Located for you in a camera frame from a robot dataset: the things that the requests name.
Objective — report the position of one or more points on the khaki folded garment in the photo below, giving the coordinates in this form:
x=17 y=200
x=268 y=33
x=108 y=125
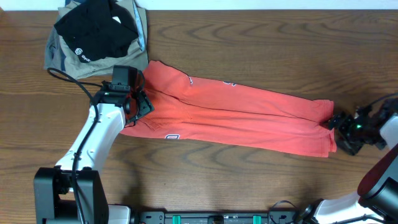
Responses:
x=136 y=56

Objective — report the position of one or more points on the grey folded garment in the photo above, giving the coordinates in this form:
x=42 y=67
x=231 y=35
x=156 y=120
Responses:
x=53 y=55

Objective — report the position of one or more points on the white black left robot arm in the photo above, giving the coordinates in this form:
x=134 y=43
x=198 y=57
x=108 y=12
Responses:
x=72 y=191

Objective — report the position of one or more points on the red soccer t-shirt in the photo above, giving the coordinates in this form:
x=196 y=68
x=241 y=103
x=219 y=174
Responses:
x=202 y=109

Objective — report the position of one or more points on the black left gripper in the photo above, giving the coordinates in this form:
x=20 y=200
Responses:
x=142 y=106

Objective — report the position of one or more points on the light blue folded garment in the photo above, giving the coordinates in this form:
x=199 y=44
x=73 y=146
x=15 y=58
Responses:
x=139 y=27

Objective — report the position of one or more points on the black folded garment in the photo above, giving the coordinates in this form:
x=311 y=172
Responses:
x=97 y=29

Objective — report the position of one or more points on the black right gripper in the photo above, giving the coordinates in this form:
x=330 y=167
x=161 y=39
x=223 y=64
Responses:
x=344 y=132

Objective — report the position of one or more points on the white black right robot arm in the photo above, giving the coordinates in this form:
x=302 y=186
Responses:
x=375 y=200

